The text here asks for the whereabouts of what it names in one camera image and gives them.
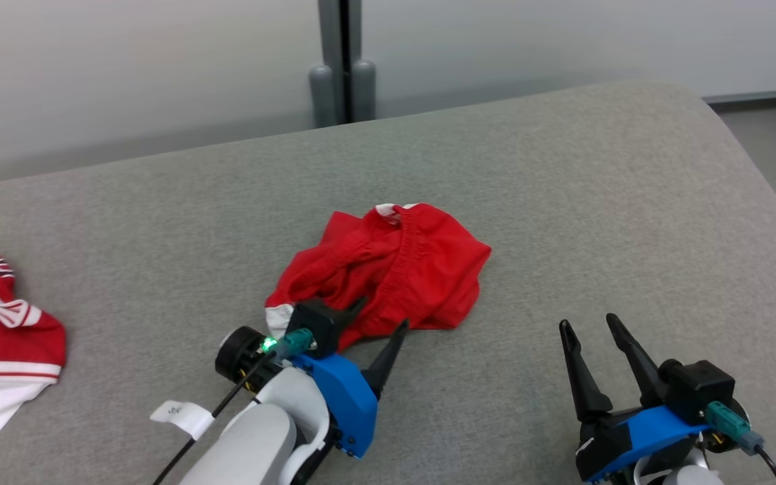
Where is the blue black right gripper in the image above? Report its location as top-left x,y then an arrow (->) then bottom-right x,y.
559,313 -> 711,483

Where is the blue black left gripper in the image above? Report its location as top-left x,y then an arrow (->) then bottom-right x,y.
290,298 -> 410,460

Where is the red shorts garment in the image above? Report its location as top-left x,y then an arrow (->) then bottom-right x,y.
265,202 -> 493,352

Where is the white cable label tag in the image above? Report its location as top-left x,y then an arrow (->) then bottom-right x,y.
150,400 -> 216,441

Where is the grey vertical post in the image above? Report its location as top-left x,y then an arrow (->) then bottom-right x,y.
308,0 -> 378,129

